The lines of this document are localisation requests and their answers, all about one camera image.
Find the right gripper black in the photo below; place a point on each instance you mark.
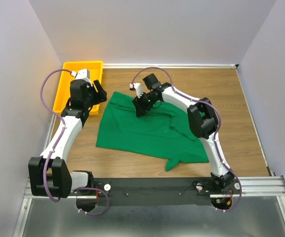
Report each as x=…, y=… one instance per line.
x=138, y=102

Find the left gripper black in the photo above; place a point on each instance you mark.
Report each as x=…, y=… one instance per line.
x=101, y=96

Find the green t shirt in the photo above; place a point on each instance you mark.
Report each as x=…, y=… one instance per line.
x=162, y=133

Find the yellow plastic tray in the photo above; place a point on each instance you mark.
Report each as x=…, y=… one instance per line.
x=63, y=91

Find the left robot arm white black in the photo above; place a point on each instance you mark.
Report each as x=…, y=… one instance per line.
x=48, y=173

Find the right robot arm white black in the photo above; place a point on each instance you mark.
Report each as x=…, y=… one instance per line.
x=204, y=123

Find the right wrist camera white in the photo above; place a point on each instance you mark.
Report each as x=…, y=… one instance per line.
x=138, y=88

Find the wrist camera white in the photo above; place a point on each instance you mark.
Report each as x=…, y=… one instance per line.
x=83, y=74
x=138, y=88

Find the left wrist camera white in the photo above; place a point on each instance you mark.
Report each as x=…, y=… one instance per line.
x=83, y=74

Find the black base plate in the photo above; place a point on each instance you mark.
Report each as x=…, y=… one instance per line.
x=110, y=192

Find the aluminium front rail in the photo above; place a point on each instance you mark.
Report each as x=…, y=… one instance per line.
x=251, y=187

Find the aluminium right side rail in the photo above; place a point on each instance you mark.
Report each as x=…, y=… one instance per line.
x=280, y=198

